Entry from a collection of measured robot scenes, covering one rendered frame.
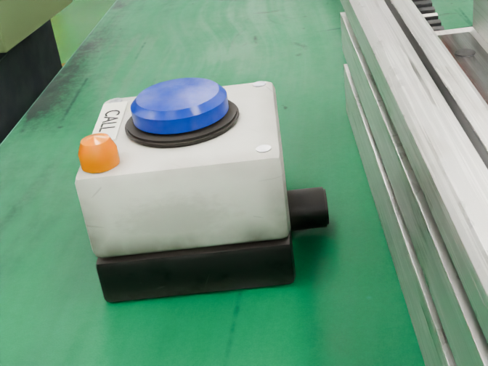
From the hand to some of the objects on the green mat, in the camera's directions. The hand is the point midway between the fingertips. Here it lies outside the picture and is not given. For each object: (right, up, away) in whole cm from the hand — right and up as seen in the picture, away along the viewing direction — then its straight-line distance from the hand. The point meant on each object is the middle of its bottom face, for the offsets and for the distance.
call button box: (-11, -21, -24) cm, 34 cm away
